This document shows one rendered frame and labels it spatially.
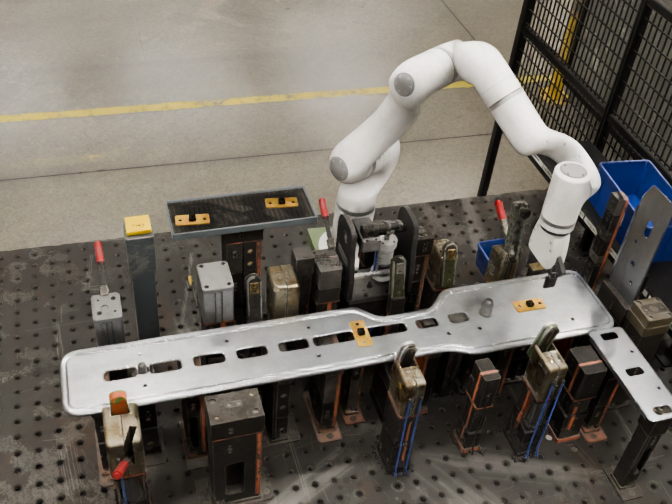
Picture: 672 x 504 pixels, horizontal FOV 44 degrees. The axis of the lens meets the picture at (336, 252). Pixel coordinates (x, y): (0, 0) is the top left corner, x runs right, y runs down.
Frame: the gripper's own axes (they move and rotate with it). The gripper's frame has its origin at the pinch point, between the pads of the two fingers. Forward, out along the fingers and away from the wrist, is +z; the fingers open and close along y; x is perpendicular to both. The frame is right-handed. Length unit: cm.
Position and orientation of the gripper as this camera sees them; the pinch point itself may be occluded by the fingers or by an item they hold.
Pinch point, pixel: (540, 271)
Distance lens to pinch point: 214.7
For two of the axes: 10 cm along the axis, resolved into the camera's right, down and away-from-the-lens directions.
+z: -0.7, 7.5, 6.6
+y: 2.9, 6.5, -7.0
